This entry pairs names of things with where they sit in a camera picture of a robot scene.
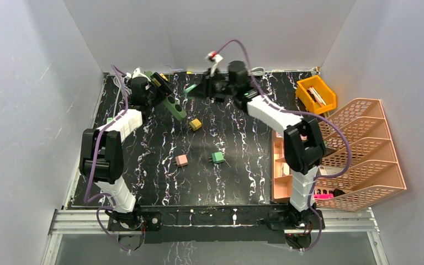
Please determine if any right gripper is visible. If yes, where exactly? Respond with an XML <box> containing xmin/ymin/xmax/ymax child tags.
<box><xmin>188</xmin><ymin>68</ymin><xmax>237</xmax><ymax>101</ymax></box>

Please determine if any green power strip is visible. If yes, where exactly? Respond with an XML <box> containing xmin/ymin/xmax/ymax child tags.
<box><xmin>145</xmin><ymin>71</ymin><xmax>186</xmax><ymax>121</ymax></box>

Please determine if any green plug adapter dark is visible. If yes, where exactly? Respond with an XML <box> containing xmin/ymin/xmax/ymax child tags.
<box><xmin>209</xmin><ymin>152</ymin><xmax>225</xmax><ymax>164</ymax></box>

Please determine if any pink usb plug adapter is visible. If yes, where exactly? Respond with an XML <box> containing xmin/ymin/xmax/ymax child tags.
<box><xmin>174</xmin><ymin>155</ymin><xmax>188</xmax><ymax>167</ymax></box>

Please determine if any light green plug adapter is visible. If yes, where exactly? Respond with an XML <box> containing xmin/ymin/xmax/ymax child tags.
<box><xmin>183</xmin><ymin>84</ymin><xmax>197</xmax><ymax>95</ymax></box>

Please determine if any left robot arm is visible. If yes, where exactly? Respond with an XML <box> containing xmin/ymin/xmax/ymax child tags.
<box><xmin>79</xmin><ymin>67</ymin><xmax>170</xmax><ymax>230</ymax></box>

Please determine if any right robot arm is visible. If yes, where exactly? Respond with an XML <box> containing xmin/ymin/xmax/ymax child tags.
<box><xmin>189</xmin><ymin>61</ymin><xmax>325</xmax><ymax>229</ymax></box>

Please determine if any yellow storage bin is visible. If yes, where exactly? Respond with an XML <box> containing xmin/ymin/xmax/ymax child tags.
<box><xmin>295</xmin><ymin>75</ymin><xmax>337</xmax><ymax>114</ymax></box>

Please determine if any pink compartment organizer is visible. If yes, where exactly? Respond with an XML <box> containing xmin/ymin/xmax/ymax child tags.
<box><xmin>271</xmin><ymin>130</ymin><xmax>292</xmax><ymax>203</ymax></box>

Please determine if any pink tiered file rack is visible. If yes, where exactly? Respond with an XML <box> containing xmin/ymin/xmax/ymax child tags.
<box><xmin>315</xmin><ymin>98</ymin><xmax>406</xmax><ymax>211</ymax></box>

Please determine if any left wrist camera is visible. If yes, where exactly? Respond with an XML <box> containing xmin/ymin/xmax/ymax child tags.
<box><xmin>125</xmin><ymin>67</ymin><xmax>151</xmax><ymax>82</ymax></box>

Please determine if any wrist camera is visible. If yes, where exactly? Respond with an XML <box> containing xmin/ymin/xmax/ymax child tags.
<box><xmin>125</xmin><ymin>67</ymin><xmax>151</xmax><ymax>82</ymax></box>
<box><xmin>205</xmin><ymin>51</ymin><xmax>223</xmax><ymax>76</ymax></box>

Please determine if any white coiled cable left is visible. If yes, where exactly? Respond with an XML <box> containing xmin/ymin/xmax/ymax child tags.
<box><xmin>112</xmin><ymin>75</ymin><xmax>125</xmax><ymax>120</ymax></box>

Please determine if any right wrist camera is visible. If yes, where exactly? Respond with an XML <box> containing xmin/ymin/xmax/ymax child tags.
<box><xmin>205</xmin><ymin>51</ymin><xmax>223</xmax><ymax>76</ymax></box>

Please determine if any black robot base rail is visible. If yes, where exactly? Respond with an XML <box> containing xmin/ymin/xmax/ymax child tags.
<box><xmin>105</xmin><ymin>204</ymin><xmax>326</xmax><ymax>251</ymax></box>

